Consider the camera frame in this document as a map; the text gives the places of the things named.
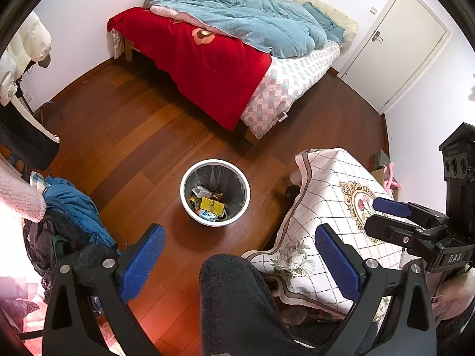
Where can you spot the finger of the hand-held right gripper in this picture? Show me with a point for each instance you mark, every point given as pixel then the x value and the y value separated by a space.
pixel 386 230
pixel 389 207

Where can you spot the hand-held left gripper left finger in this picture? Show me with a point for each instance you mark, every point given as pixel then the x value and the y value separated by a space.
pixel 143 256

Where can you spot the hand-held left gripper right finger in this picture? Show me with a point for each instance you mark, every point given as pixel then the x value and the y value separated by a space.
pixel 337 263

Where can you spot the white round trash bin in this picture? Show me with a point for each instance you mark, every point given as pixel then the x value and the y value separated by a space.
pixel 185 200

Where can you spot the silver grey paper carton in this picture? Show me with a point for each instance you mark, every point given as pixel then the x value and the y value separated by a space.
pixel 200 193

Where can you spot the yellow box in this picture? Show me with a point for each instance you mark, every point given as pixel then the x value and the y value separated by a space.
pixel 212 206

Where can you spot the person's right forearm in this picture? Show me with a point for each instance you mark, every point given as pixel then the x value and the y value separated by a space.
pixel 452 293

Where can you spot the pink plastic object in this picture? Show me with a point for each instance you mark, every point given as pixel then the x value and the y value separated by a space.
pixel 391 178

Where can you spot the cardboard box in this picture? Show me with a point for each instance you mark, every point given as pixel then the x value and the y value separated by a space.
pixel 380 176

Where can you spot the grey box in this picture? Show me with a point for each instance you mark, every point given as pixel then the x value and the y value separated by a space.
pixel 381 157

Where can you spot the white floral printed tablecloth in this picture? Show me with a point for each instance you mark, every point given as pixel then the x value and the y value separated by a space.
pixel 326 193

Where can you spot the brown plush slipper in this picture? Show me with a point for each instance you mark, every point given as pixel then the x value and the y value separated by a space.
pixel 293 315

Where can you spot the blue garment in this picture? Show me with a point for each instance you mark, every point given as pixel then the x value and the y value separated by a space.
pixel 78 207

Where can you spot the dark clothes pile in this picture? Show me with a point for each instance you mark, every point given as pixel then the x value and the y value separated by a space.
pixel 44 241

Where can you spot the person's black trouser leg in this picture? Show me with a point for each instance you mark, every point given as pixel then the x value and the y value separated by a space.
pixel 460 330
pixel 241 304

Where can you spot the checked cloth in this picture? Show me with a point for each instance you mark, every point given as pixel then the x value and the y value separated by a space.
pixel 37 180

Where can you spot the pink patterned bedding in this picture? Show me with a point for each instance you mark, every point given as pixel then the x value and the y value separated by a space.
pixel 18 304

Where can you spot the pink fluffy cloth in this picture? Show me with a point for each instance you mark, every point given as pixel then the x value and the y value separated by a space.
pixel 18 193

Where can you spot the white door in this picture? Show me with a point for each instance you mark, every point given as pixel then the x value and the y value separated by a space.
pixel 400 44

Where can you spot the bed with checkered mattress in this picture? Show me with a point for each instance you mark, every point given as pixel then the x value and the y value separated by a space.
pixel 289 78

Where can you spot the black chair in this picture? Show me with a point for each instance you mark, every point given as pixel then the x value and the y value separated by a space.
pixel 26 137

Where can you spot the teal frilled pillow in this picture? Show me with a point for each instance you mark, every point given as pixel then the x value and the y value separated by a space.
pixel 326 22

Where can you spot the red blanket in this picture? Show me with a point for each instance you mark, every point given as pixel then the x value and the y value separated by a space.
pixel 200 66

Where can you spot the teal duvet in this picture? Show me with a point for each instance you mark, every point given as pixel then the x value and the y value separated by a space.
pixel 252 18

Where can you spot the white down jacket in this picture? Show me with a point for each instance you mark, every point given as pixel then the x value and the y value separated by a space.
pixel 26 44

